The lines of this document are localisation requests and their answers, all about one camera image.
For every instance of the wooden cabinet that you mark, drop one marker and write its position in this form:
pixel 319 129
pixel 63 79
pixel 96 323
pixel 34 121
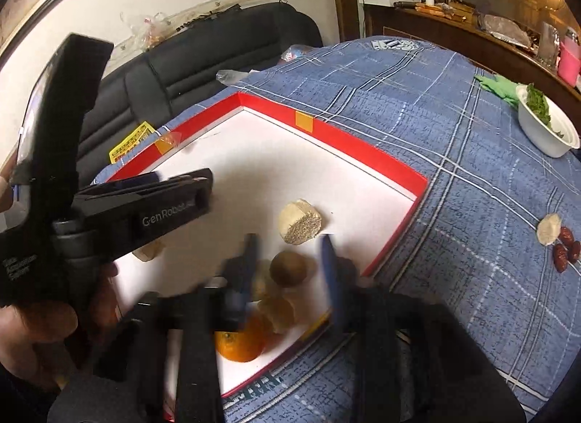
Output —
pixel 454 41

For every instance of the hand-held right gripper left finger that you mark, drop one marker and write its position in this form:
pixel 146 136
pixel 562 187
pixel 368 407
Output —
pixel 248 266

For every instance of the orange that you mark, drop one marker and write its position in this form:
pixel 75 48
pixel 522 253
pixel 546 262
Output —
pixel 240 340

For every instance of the pink cup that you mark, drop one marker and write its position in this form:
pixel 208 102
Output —
pixel 569 59

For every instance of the green glove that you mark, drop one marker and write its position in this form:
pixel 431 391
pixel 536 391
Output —
pixel 499 87

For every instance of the clear plastic bag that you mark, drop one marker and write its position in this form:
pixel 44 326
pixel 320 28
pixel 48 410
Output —
pixel 231 77

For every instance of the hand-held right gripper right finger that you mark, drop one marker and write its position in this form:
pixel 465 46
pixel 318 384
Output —
pixel 331 284

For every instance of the black sofa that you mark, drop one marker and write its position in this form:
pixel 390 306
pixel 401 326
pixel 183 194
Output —
pixel 204 55

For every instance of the red and white box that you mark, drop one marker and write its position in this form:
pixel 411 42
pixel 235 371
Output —
pixel 254 155

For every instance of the person's left hand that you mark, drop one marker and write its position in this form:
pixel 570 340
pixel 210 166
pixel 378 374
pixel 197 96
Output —
pixel 36 330

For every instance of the white bowl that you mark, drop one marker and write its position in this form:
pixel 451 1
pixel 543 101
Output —
pixel 547 132

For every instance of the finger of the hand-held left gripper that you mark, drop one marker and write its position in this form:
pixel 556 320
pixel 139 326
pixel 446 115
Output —
pixel 181 181

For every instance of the red date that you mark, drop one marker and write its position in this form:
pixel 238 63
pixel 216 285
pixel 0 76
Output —
pixel 575 251
pixel 566 235
pixel 560 258

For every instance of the yellow packet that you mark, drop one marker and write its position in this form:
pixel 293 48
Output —
pixel 130 143

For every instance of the clear glass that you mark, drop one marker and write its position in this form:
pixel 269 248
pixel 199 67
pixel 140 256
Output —
pixel 549 46

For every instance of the green leaves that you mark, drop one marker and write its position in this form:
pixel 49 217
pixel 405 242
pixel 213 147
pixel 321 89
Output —
pixel 539 102

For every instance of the blue plaid tablecloth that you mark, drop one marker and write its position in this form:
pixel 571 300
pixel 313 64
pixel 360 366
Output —
pixel 454 155

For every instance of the brown kiwi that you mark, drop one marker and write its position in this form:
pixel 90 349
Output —
pixel 293 268

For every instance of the beige round pastry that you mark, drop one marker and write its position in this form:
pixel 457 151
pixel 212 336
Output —
pixel 300 222

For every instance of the red and blue packet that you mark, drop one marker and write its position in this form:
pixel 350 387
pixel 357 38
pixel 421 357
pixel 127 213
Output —
pixel 295 54

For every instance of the beige sugarcane piece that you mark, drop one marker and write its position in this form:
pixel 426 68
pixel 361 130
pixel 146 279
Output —
pixel 285 310
pixel 147 251
pixel 264 282
pixel 549 229

